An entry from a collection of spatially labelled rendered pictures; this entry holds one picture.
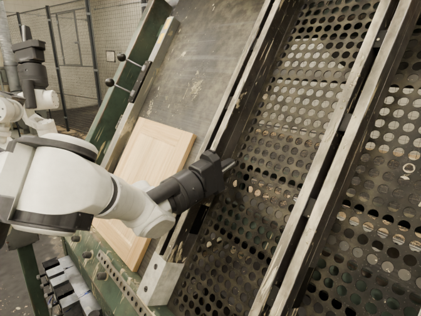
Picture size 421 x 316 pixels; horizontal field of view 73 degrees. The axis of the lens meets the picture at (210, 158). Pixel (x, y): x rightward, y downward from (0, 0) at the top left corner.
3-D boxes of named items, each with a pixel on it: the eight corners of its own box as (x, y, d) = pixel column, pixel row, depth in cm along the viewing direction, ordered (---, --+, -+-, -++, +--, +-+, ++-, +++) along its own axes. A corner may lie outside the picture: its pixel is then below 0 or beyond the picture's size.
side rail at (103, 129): (81, 197, 149) (59, 192, 141) (167, 9, 153) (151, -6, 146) (85, 202, 145) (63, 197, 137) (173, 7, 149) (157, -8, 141)
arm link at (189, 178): (230, 197, 73) (195, 221, 67) (207, 185, 80) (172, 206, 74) (224, 153, 68) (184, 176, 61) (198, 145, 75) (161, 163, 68)
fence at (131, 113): (86, 214, 127) (78, 213, 124) (173, 22, 131) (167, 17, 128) (91, 219, 123) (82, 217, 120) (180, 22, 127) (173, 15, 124)
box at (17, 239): (5, 240, 130) (-5, 205, 124) (34, 230, 138) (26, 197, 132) (9, 253, 122) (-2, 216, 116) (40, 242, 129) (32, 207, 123)
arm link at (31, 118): (47, 89, 104) (57, 124, 110) (21, 91, 103) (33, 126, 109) (40, 93, 98) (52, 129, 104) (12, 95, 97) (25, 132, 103)
